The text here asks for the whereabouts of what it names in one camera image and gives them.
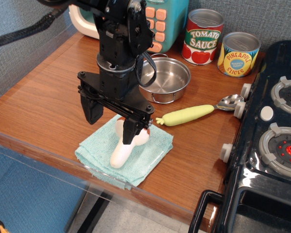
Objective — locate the tomato sauce can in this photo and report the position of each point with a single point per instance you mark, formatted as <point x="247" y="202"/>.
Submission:
<point x="203" y="31"/>

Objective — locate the plush white brown mushroom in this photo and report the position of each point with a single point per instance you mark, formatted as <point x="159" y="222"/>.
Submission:
<point x="122" y="152"/>

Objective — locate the pineapple slices can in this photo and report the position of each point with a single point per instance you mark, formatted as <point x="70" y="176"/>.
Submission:
<point x="238" y="54"/>

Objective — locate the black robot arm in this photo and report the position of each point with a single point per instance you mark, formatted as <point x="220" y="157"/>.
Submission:
<point x="124" y="38"/>

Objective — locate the light teal folded cloth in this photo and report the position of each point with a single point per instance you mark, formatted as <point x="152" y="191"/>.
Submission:
<point x="95" y="154"/>

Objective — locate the black toy stove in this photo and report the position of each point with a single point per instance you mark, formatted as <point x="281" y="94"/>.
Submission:
<point x="257" y="193"/>

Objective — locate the small steel pot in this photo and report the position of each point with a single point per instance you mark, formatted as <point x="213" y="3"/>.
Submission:
<point x="171" y="81"/>

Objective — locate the spoon with green carrot handle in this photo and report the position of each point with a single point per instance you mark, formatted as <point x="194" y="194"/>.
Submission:
<point x="182" y="116"/>

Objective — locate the teal toy microwave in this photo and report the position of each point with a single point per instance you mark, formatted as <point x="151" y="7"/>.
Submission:
<point x="167" y="20"/>

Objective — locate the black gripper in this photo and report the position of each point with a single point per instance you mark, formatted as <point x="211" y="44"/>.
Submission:
<point x="117" y="90"/>

